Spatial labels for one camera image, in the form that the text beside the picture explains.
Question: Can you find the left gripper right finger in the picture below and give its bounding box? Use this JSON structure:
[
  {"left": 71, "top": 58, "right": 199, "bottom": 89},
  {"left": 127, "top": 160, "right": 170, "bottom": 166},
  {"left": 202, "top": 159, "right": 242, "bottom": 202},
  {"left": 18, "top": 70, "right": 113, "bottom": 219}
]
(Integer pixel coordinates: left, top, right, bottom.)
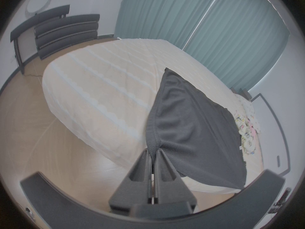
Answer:
[{"left": 155, "top": 149, "right": 197, "bottom": 208}]

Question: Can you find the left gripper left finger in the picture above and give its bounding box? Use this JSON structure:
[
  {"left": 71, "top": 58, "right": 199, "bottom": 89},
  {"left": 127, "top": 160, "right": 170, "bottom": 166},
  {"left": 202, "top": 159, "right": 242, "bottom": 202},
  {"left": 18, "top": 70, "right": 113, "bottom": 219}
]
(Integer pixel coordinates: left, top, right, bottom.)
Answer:
[{"left": 108, "top": 149, "right": 153, "bottom": 208}]

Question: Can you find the black T-shirt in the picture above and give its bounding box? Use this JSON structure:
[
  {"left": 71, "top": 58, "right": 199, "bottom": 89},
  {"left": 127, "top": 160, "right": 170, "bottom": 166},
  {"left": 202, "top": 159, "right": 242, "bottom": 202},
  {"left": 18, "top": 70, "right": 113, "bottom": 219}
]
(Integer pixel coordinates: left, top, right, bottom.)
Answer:
[{"left": 144, "top": 68, "right": 247, "bottom": 190}]

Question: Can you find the bed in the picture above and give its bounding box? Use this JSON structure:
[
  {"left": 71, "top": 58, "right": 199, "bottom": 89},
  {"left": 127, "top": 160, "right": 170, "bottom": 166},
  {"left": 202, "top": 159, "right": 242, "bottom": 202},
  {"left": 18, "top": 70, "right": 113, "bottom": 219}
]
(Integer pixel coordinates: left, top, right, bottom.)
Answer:
[{"left": 42, "top": 38, "right": 290, "bottom": 194}]

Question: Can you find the white printed garment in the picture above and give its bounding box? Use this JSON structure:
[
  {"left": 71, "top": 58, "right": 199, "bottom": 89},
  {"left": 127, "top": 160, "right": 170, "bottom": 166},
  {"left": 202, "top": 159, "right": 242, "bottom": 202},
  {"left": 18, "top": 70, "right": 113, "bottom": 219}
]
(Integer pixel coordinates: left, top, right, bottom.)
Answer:
[{"left": 235, "top": 114, "right": 258, "bottom": 155}]

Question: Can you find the pink garment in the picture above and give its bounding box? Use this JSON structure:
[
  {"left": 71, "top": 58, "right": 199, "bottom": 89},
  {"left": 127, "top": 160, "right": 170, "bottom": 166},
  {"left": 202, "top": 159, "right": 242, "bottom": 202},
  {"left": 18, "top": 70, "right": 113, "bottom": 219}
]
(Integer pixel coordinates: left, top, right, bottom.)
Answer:
[{"left": 241, "top": 117, "right": 258, "bottom": 140}]

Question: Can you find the white printed pillow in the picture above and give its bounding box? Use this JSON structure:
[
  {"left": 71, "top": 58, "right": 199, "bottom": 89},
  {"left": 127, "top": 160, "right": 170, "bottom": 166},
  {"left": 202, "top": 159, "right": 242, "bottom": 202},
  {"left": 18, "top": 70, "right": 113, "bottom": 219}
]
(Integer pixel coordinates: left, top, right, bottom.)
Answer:
[{"left": 236, "top": 96, "right": 261, "bottom": 133}]

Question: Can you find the grey bedside table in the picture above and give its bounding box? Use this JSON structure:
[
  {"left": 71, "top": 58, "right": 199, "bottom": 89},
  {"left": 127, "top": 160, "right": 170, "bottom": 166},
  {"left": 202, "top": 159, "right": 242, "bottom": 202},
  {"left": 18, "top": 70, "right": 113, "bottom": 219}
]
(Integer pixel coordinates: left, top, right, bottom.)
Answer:
[{"left": 230, "top": 87, "right": 252, "bottom": 101}]

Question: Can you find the blue-green curtain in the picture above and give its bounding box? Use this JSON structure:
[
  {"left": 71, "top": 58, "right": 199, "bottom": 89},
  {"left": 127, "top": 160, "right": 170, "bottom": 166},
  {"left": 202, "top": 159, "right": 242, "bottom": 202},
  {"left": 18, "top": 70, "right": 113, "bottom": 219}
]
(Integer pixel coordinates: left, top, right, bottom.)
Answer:
[
  {"left": 114, "top": 0, "right": 225, "bottom": 49},
  {"left": 182, "top": 0, "right": 290, "bottom": 92}
]

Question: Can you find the black narrow table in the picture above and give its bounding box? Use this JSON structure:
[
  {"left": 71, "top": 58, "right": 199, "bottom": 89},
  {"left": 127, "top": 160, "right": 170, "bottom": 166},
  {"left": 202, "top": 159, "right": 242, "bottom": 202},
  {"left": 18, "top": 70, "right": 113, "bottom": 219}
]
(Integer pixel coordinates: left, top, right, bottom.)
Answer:
[{"left": 10, "top": 5, "right": 71, "bottom": 74}]

